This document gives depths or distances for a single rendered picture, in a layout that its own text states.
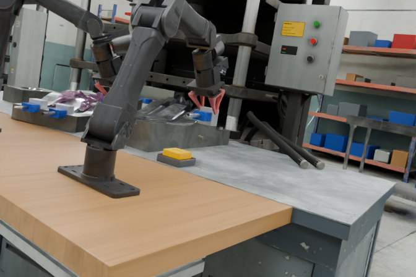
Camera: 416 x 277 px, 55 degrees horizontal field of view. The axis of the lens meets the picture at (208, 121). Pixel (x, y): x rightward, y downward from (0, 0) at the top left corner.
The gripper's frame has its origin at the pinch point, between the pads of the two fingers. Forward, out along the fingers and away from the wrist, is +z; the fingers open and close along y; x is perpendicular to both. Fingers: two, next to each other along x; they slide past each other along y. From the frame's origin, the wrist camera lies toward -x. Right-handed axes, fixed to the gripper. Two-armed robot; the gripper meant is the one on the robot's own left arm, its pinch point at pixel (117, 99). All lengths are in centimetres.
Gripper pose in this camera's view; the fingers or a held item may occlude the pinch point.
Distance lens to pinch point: 136.1
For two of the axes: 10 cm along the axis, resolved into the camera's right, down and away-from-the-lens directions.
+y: -8.3, -1.6, 5.4
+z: 1.7, 8.5, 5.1
